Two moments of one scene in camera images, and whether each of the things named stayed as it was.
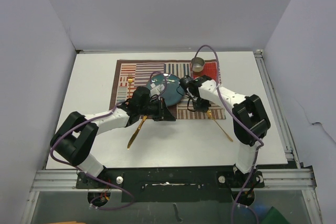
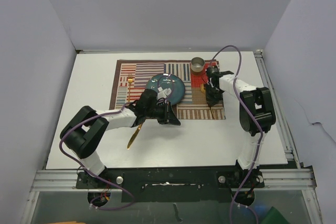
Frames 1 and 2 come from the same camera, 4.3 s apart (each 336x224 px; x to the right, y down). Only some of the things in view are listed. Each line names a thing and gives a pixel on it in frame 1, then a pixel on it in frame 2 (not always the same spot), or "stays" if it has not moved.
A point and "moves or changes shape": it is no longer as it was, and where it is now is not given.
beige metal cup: x=197 y=64 stays
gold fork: x=129 y=81 stays
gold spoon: x=209 y=115 moves or changes shape
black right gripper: x=202 y=108 → x=212 y=101
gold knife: x=135 y=132 stays
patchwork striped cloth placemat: x=129 y=74 stays
